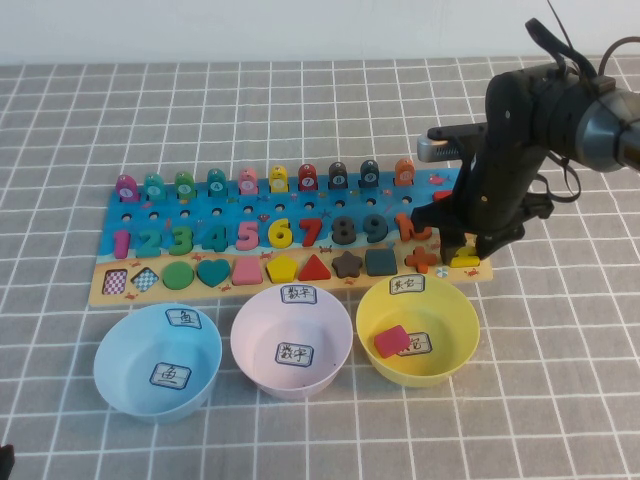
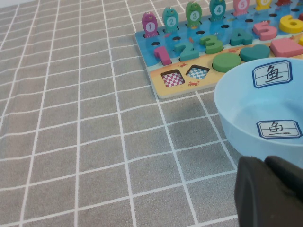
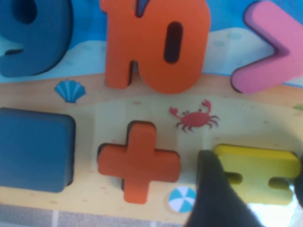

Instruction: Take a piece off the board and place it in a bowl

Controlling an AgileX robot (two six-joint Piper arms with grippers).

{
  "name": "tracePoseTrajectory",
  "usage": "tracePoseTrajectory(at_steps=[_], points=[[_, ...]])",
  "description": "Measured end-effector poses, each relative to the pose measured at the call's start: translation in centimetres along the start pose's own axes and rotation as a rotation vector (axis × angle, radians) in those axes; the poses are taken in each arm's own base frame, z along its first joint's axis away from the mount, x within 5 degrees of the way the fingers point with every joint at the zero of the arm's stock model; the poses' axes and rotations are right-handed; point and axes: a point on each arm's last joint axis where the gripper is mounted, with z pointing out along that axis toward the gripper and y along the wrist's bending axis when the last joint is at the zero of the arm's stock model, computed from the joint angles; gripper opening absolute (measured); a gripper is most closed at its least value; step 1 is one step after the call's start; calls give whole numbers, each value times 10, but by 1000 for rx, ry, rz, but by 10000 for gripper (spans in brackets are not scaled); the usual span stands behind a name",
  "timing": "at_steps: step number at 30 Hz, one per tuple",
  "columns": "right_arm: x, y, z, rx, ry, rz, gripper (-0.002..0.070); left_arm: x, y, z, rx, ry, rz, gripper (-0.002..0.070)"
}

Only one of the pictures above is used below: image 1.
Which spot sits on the orange number ten piece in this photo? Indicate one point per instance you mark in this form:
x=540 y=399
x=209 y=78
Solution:
x=404 y=229

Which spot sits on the yellow plastic bowl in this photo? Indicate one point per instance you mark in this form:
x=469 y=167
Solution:
x=440 y=320

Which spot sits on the light pink plastic bowl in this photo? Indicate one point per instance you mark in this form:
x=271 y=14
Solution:
x=260 y=345

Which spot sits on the pink number five piece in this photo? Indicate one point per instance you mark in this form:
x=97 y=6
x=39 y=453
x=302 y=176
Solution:
x=248 y=236

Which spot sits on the red rectangle puzzle piece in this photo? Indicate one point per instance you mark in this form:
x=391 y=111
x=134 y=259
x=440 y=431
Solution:
x=391 y=341

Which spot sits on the blue-green fish peg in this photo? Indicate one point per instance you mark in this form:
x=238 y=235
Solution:
x=216 y=185

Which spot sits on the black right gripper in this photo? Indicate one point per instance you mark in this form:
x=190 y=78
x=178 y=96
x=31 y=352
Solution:
x=495 y=200

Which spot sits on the brown number eight piece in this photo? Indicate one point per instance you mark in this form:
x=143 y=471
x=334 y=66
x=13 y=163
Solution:
x=344 y=230

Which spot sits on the light blue plastic bowl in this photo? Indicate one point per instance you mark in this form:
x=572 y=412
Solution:
x=130 y=360

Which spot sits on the green circle piece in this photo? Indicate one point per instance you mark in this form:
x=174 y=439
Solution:
x=178 y=276

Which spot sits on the dark blue number nine piece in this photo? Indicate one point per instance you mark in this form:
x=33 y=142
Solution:
x=381 y=227

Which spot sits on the teal number two piece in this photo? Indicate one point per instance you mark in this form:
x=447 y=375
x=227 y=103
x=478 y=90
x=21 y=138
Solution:
x=150 y=252

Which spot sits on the red fish peg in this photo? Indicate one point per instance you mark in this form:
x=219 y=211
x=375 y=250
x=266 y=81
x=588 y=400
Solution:
x=308 y=179

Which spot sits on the brown fish peg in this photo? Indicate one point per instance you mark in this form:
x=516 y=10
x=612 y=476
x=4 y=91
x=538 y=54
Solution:
x=338 y=177

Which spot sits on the orange fish peg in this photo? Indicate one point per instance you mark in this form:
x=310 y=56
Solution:
x=404 y=173

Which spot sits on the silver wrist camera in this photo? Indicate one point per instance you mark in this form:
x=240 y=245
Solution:
x=440 y=150

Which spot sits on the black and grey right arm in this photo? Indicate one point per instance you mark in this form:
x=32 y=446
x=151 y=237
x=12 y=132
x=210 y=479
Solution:
x=550 y=115

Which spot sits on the green number three piece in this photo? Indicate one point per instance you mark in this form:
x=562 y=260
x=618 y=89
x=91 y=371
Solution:
x=184 y=240

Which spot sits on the brown star piece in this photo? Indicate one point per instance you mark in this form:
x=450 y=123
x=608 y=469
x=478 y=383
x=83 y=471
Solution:
x=347 y=265

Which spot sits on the yellow fish peg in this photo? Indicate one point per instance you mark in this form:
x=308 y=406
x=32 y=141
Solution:
x=278 y=181

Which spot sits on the teal heart piece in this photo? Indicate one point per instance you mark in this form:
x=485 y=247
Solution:
x=213 y=272

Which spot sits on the dark blue square piece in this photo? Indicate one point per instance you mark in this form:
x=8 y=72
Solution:
x=381 y=262

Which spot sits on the colourful wooden puzzle board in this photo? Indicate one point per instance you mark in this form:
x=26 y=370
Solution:
x=167 y=207

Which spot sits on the green fish peg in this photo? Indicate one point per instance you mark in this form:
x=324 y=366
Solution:
x=184 y=186

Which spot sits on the dark blue fish peg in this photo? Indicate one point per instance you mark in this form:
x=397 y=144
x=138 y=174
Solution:
x=369 y=175

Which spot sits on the yellow number six piece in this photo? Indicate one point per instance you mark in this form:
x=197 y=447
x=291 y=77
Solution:
x=275 y=237

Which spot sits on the pink trapezoid piece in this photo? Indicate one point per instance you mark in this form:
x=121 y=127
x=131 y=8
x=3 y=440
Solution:
x=247 y=273

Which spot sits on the red triangle piece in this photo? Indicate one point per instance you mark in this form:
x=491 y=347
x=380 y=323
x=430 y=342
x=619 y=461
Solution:
x=314 y=271

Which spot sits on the yellow equals sign piece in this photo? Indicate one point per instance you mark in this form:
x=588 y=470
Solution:
x=462 y=258

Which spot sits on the purple fish peg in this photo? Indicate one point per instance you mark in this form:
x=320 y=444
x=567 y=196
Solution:
x=127 y=190

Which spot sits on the teal number four piece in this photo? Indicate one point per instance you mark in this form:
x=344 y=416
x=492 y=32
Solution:
x=219 y=240

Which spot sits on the red number seven piece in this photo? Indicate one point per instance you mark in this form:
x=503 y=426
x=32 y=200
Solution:
x=312 y=232

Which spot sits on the grey checked tablecloth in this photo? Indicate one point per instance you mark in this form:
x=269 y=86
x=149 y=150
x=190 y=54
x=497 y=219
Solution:
x=250 y=115

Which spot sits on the orange plus sign piece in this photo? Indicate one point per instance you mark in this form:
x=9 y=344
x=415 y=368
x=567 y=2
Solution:
x=421 y=261

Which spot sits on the red minus sign piece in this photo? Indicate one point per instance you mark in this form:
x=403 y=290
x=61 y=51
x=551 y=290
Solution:
x=441 y=196

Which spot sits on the purple number one piece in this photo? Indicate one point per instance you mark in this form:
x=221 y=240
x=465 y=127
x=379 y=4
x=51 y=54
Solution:
x=121 y=245

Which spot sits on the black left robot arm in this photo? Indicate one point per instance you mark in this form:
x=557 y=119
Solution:
x=5 y=462

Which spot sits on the teal fish peg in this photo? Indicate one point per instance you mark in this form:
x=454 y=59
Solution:
x=154 y=187

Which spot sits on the pink fish peg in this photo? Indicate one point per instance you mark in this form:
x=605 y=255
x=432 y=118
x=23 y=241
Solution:
x=247 y=182

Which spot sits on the yellow pentagon piece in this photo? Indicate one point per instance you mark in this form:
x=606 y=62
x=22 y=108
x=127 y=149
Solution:
x=282 y=271

